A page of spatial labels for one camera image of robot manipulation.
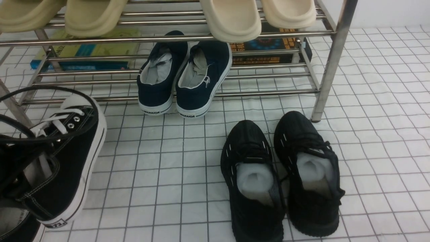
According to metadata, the cream foam slipper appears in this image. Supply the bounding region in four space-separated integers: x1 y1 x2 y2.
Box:
200 0 262 43
261 0 316 29

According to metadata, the black knit sneaker right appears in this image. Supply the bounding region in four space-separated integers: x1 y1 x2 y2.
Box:
273 111 345 237

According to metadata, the black knit sneaker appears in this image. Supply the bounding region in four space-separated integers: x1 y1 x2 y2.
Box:
220 120 285 242
273 111 345 237

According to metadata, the olive foam slipper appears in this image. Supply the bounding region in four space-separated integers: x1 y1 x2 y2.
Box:
64 0 128 37
0 0 67 33

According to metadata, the steel shoe rack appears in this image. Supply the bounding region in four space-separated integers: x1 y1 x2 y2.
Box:
1 0 358 123

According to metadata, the navy slip-on shoe left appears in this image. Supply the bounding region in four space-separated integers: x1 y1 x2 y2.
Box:
137 42 189 116

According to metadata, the olive foam slipper left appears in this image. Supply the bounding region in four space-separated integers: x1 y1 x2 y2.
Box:
0 0 67 33

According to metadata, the navy slip-on shoe right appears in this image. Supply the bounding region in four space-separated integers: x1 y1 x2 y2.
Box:
175 40 232 118

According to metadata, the white checked floor cloth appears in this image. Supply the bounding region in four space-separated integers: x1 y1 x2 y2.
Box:
0 25 430 242

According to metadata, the cream foam slipper right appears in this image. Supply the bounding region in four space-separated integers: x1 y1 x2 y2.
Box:
261 0 316 29

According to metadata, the cream foam slipper left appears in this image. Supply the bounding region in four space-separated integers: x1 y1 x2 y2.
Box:
200 0 262 43

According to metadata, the black canvas sneaker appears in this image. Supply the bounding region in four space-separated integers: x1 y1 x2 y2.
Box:
0 199 45 242
1 94 106 229

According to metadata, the olive foam slipper right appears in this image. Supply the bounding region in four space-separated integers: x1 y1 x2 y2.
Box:
64 0 128 37

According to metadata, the black orange book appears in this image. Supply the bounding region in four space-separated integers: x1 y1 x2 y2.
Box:
230 37 305 68

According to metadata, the black knit sneaker left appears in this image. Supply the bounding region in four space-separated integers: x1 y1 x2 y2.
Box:
220 120 285 242

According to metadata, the navy slip-on shoe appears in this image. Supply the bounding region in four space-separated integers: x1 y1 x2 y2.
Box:
137 42 189 116
175 40 232 118

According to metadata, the yellow green book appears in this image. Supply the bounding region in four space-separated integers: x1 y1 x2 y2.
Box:
30 28 141 72

